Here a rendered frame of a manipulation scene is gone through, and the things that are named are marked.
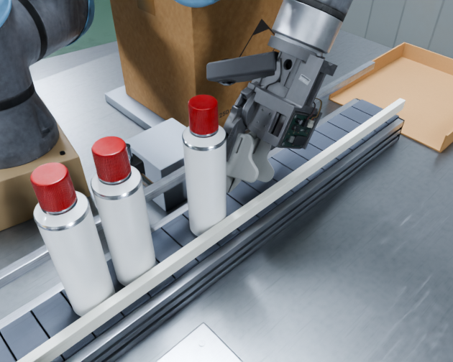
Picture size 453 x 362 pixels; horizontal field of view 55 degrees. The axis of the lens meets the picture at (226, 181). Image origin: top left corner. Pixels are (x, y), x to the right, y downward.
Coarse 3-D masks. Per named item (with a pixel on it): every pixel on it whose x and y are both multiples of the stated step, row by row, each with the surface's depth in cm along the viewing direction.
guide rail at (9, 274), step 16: (368, 64) 81; (336, 80) 76; (352, 80) 78; (320, 96) 73; (176, 176) 57; (144, 192) 55; (160, 192) 57; (96, 224) 51; (32, 256) 48; (48, 256) 48; (0, 272) 46; (16, 272) 46; (0, 288) 46
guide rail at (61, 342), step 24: (384, 120) 78; (336, 144) 70; (312, 168) 67; (264, 192) 62; (240, 216) 59; (216, 240) 57; (168, 264) 53; (144, 288) 51; (96, 312) 48; (72, 336) 46; (24, 360) 44; (48, 360) 45
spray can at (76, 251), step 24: (48, 168) 40; (48, 192) 38; (72, 192) 40; (48, 216) 40; (72, 216) 41; (48, 240) 42; (72, 240) 42; (96, 240) 45; (72, 264) 44; (96, 264) 46; (72, 288) 47; (96, 288) 48
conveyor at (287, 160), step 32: (320, 128) 80; (352, 128) 80; (384, 128) 82; (288, 160) 73; (256, 192) 67; (288, 192) 67; (160, 256) 58; (160, 288) 54; (32, 320) 51; (64, 320) 51; (0, 352) 48; (64, 352) 48
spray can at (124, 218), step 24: (96, 144) 42; (120, 144) 42; (96, 168) 43; (120, 168) 42; (96, 192) 44; (120, 192) 43; (120, 216) 45; (144, 216) 48; (120, 240) 48; (144, 240) 49; (120, 264) 51; (144, 264) 51
